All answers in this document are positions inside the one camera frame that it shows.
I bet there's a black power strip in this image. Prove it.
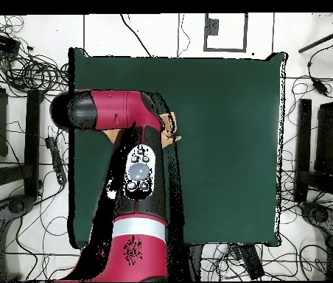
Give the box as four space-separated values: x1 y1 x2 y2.
236 243 265 280
44 136 68 186

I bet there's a black cable tangle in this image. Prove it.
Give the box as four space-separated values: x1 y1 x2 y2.
0 52 70 95

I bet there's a black bar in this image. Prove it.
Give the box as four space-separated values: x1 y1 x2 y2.
293 98 313 203
24 88 43 198

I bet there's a black rod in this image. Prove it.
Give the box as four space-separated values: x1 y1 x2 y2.
298 24 333 55

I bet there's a dark green table cloth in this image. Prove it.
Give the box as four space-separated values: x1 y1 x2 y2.
67 46 288 250

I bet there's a black rectangular box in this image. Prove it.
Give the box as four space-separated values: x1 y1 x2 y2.
0 29 21 57

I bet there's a black rounded stand base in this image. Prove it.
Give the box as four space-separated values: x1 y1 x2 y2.
0 194 36 282
299 200 333 238

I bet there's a thin black cable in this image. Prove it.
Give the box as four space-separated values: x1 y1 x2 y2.
119 13 155 57

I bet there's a black power adapter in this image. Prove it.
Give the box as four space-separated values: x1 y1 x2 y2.
311 78 330 97

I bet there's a grey square frame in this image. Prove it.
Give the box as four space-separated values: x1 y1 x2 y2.
203 13 249 53

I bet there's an orange terry towel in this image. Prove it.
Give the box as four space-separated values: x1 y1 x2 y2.
101 111 182 147

